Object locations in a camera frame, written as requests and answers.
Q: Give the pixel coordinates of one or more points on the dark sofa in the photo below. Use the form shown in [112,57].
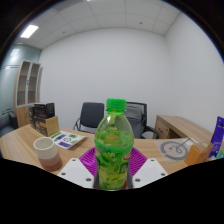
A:
[6,123]

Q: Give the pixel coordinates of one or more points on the purple pouch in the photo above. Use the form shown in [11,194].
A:
[218,133]

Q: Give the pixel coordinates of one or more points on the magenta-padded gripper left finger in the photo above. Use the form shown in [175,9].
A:
[76,171]

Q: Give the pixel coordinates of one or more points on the printed white leaflet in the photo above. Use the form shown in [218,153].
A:
[66,139]

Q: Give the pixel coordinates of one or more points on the wooden shelf cabinet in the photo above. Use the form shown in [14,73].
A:
[28,86]

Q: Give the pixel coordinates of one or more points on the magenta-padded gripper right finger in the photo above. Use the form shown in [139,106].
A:
[149,171]

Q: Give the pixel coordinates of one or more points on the wooden side desk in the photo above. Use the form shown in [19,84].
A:
[180,125]

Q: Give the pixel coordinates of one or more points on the paper sheet with circle print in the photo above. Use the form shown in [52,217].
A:
[173,148]

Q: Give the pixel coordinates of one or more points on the grey mesh office chair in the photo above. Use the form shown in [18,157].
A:
[136,116]

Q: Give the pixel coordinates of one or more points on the ceiling light panel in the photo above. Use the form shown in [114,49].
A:
[29,31]

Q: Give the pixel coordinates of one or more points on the brown cardboard carton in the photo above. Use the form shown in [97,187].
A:
[46,126]

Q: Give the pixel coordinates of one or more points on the white and brown cup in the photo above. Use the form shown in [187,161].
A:
[47,153]

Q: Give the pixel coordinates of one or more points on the black visitor chair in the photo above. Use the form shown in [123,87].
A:
[91,115]

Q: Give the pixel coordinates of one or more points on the green drink bottle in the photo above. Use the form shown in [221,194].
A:
[114,150]

